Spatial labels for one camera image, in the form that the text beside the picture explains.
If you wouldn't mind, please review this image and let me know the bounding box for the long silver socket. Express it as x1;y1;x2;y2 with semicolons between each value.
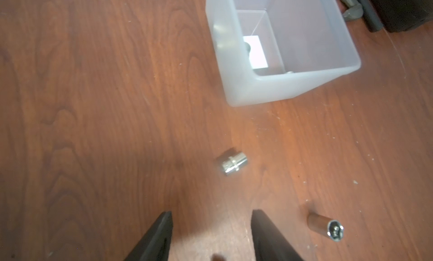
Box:
307;212;344;242

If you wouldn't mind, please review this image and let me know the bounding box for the grey pipe wrench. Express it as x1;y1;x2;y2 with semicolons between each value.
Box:
340;0;364;22

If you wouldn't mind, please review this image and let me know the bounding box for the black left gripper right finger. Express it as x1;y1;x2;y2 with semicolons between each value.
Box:
251;210;303;261

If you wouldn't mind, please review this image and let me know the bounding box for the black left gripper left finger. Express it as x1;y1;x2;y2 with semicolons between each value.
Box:
124;211;173;261

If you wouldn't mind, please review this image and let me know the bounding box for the black plastic tool case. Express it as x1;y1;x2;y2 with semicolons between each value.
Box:
371;0;433;33

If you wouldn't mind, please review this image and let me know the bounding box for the translucent plastic storage box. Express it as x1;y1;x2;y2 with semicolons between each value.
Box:
205;0;361;106

